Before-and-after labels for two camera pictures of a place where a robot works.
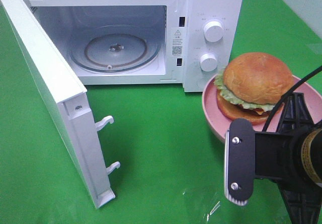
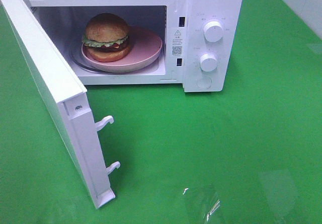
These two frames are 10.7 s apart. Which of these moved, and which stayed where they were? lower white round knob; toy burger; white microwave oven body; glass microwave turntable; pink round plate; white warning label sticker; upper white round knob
Moved: pink round plate; toy burger; glass microwave turntable
Stayed: white warning label sticker; white microwave oven body; lower white round knob; upper white round knob
